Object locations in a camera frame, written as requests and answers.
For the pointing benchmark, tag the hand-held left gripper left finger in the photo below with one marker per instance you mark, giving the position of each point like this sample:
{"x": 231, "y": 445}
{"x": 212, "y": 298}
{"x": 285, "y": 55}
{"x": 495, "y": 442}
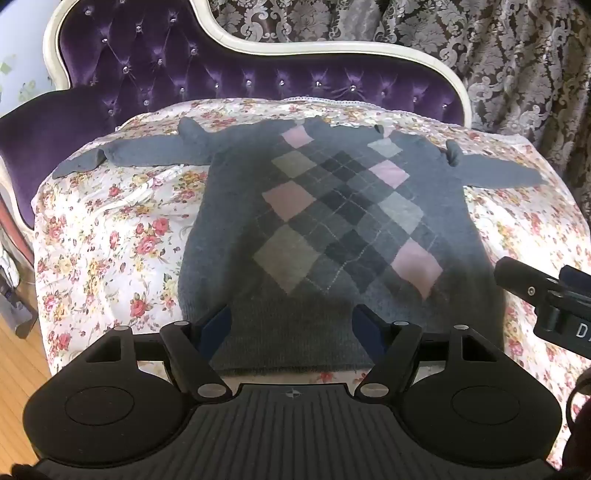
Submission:
{"x": 218, "y": 328}

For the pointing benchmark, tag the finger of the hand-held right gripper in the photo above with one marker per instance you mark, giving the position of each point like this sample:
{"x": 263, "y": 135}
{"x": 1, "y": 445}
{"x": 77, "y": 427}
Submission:
{"x": 521, "y": 277}

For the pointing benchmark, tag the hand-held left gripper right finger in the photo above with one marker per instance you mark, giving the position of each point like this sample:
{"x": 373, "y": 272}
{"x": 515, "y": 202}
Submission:
{"x": 365, "y": 325}

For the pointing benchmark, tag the grey argyle sweater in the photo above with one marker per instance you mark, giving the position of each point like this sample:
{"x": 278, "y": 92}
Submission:
{"x": 323, "y": 207}

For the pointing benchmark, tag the floral blanket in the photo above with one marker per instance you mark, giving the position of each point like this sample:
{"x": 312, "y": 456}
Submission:
{"x": 115, "y": 230}

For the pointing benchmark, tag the brown damask curtain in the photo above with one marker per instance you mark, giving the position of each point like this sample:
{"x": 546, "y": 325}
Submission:
{"x": 485, "y": 50}

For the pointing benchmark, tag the purple tufted sofa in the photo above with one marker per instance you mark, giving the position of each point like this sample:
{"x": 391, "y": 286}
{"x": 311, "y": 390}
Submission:
{"x": 138, "y": 78}

